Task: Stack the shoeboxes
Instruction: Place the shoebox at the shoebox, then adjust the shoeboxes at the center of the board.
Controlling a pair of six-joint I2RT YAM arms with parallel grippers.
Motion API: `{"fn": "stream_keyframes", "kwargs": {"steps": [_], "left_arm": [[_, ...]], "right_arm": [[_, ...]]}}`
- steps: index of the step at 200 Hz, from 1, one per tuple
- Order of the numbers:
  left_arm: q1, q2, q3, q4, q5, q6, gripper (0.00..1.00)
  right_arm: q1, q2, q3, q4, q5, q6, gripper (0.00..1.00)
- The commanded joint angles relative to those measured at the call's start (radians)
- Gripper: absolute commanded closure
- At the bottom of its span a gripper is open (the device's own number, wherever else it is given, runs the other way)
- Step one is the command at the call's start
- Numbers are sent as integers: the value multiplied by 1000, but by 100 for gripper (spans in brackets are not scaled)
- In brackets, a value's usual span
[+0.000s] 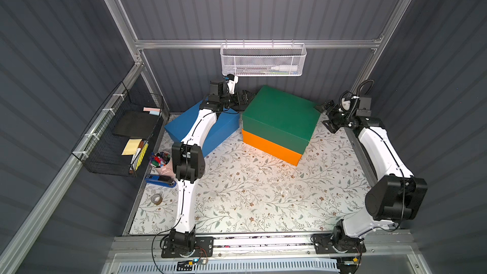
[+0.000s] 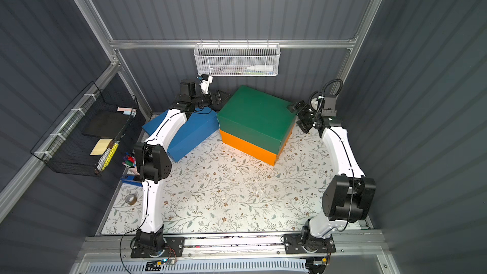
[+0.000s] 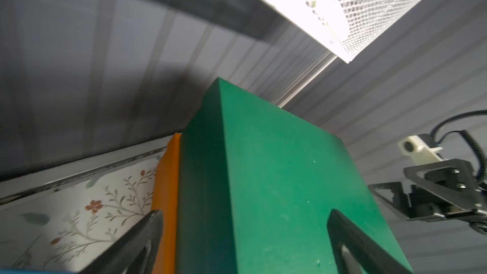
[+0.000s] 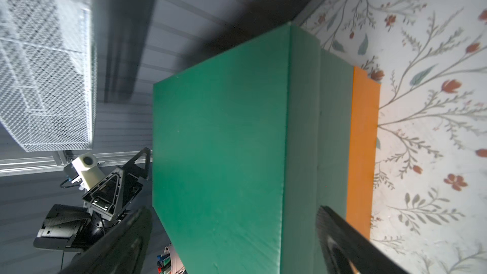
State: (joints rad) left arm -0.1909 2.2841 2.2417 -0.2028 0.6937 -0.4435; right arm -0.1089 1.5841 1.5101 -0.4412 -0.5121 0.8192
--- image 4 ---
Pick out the floral table mat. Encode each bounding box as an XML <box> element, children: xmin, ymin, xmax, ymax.
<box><xmin>303</xmin><ymin>0</ymin><xmax>486</xmax><ymax>273</ymax></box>

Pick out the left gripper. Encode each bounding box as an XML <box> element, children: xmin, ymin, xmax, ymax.
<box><xmin>82</xmin><ymin>146</ymin><xmax>152</xmax><ymax>222</ymax></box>

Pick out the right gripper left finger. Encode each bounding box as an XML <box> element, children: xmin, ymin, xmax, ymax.
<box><xmin>60</xmin><ymin>207</ymin><xmax>152</xmax><ymax>274</ymax></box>

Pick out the white wire mesh basket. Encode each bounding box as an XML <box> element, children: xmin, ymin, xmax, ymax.
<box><xmin>1</xmin><ymin>0</ymin><xmax>97</xmax><ymax>152</ymax></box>

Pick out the green shoebox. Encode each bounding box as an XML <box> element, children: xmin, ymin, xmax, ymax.
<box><xmin>152</xmin><ymin>24</ymin><xmax>354</xmax><ymax>273</ymax></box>

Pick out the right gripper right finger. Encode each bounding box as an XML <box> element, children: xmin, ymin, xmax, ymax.
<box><xmin>316</xmin><ymin>206</ymin><xmax>406</xmax><ymax>273</ymax></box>

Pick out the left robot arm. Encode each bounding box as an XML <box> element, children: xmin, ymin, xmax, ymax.
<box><xmin>33</xmin><ymin>148</ymin><xmax>151</xmax><ymax>252</ymax></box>

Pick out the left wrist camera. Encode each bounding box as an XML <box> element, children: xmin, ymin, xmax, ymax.
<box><xmin>63</xmin><ymin>152</ymin><xmax>106</xmax><ymax>191</ymax></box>

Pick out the cup of coloured markers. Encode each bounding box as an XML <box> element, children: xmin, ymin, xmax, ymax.
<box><xmin>157</xmin><ymin>244</ymin><xmax>186</xmax><ymax>274</ymax></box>

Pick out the orange shoebox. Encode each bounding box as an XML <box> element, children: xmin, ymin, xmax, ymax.
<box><xmin>346</xmin><ymin>67</ymin><xmax>380</xmax><ymax>239</ymax></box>

